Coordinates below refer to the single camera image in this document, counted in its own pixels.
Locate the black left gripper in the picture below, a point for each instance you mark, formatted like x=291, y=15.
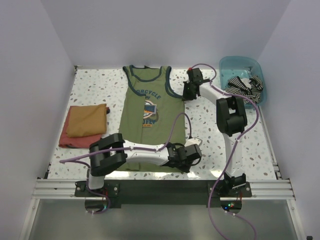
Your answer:
x=185, y=168

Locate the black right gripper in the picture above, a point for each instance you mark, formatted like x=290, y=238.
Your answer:
x=186, y=97

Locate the olive green tank top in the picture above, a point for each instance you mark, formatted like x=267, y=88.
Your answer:
x=152, y=113

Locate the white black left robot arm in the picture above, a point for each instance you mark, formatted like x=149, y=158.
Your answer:
x=110, y=153

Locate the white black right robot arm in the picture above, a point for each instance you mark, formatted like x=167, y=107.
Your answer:
x=231, y=120

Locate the black white striped tank top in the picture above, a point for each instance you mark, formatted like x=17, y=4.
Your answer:
x=251, y=88

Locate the folded rust red tank top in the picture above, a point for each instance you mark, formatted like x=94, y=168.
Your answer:
x=76, y=142

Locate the folded mustard orange tank top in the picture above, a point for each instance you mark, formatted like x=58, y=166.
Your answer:
x=87, y=121

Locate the translucent blue plastic bin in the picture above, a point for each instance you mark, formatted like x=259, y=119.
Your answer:
x=243, y=76

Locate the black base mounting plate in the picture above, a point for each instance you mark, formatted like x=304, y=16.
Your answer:
x=145, y=192

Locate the aluminium front frame rail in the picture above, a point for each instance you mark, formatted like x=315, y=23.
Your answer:
x=64, y=189

